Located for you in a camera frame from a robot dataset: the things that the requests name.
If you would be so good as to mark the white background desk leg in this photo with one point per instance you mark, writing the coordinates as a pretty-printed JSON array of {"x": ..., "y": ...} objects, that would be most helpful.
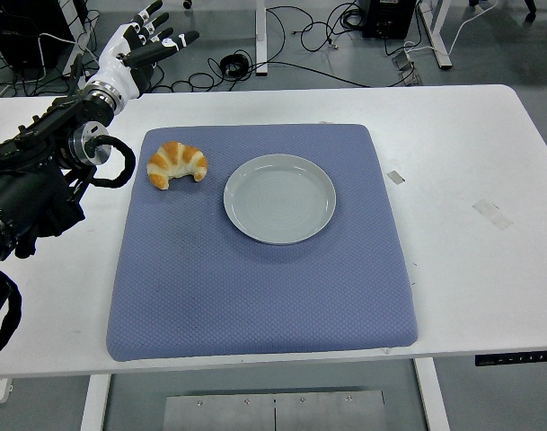
[
  {"x": 437, "y": 36},
  {"x": 261, "y": 36}
]

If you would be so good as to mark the black table control panel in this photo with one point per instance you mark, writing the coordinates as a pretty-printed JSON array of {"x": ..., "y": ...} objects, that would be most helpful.
[{"x": 515, "y": 358}]

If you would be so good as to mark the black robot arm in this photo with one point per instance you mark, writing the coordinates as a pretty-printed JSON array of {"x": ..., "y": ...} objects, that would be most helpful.
[{"x": 30, "y": 188}]

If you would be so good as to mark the grey foot pedal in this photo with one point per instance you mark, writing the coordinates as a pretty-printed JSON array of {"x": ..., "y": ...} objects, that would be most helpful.
[{"x": 408, "y": 67}]

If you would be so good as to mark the blue quilted mat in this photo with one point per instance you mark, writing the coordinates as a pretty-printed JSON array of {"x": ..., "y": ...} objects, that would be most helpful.
[{"x": 255, "y": 292}]

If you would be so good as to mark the golden croissant bread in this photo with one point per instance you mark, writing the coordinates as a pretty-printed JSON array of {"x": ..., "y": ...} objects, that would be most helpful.
[{"x": 174, "y": 157}]

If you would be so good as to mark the white table leg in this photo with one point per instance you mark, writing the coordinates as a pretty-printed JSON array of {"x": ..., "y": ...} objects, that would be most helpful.
[
  {"x": 432, "y": 399},
  {"x": 94, "y": 404}
]

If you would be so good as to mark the large black equipment box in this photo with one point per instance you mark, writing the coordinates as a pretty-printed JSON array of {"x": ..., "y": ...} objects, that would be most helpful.
[{"x": 21, "y": 36}]

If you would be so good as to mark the grey round plate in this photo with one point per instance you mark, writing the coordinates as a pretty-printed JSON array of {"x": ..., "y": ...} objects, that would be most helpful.
[{"x": 277, "y": 202}]

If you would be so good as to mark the large clear tape piece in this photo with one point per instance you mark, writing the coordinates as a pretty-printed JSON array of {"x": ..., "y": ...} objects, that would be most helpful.
[{"x": 493, "y": 214}]

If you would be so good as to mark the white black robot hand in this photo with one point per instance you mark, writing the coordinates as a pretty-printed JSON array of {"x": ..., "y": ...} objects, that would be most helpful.
[{"x": 116, "y": 49}]

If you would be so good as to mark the black computer tower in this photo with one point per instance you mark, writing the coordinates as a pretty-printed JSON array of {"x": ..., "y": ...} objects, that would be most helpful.
[{"x": 390, "y": 18}]

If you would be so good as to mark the small grey tape piece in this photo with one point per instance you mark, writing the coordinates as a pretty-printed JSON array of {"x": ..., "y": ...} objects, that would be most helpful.
[{"x": 396, "y": 177}]

